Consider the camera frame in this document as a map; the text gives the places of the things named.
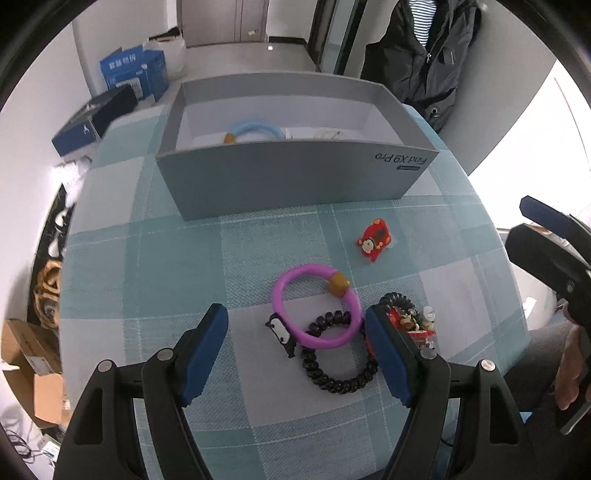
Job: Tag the dark blue flat box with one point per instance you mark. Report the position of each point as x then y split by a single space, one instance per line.
74 134

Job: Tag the black jacket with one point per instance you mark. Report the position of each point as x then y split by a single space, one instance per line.
434 83

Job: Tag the grey door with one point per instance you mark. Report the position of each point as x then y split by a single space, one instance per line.
221 18

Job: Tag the red cartoon hair clip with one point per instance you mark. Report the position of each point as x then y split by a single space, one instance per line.
376 237

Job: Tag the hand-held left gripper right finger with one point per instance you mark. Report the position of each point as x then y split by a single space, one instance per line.
388 355

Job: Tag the white plastic bag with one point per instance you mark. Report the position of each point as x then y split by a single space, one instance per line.
171 55

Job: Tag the teal checked tablecloth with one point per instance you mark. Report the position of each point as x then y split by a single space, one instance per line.
184 258

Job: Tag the person's right hand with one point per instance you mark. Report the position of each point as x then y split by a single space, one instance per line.
570 369

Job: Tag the striped shirt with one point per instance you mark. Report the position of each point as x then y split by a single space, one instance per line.
425 18

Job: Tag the brown cardboard box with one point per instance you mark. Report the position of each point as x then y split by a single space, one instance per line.
48 401
27 350

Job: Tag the blue cardboard box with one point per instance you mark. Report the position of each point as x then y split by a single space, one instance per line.
134 69

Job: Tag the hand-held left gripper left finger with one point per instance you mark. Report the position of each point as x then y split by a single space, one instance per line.
207 350

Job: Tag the black cat charm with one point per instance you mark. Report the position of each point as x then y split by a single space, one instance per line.
280 330

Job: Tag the white crumpled wrapping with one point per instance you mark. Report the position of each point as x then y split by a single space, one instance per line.
71 177

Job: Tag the grey cardboard box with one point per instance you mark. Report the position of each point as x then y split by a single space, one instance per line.
286 175

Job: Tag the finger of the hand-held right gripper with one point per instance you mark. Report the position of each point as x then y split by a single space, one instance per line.
540 256
547 219

